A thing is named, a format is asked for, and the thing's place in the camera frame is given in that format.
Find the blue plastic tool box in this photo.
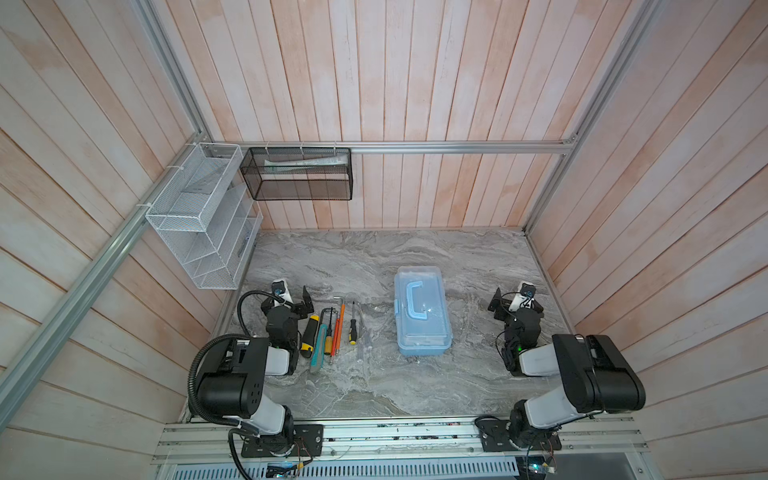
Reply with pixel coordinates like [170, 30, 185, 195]
[394, 266, 453, 357]

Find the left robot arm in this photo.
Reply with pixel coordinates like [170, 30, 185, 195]
[187, 280, 314, 456]

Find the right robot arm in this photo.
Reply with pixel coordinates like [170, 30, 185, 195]
[488, 282, 646, 450]

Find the yellow black utility knife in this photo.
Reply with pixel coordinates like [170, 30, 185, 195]
[300, 315, 320, 359]

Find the yellow black small screwdriver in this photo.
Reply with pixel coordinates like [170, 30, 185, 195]
[348, 301, 358, 345]

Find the black mesh basket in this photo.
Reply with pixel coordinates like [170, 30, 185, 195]
[240, 146, 354, 202]

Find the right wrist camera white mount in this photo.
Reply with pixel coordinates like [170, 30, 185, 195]
[509, 281, 536, 312]

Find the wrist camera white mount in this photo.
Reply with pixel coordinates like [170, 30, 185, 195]
[271, 278, 293, 303]
[509, 281, 536, 312]

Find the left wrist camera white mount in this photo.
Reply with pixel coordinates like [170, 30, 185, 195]
[271, 278, 293, 303]

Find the yellow handled screwdriver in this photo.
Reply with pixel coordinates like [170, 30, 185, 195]
[321, 307, 335, 356]

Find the teal handled tool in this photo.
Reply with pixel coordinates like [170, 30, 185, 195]
[309, 323, 328, 374]

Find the clear handled screwdriver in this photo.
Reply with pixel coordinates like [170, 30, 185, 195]
[356, 325, 367, 363]

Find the white wire mesh shelf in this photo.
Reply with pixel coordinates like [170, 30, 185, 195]
[146, 143, 263, 290]

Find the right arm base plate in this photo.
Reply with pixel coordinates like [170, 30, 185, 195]
[474, 415, 562, 452]

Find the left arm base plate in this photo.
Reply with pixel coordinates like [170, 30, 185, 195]
[241, 424, 324, 459]

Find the aluminium front rail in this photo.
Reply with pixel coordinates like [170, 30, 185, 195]
[151, 414, 649, 465]

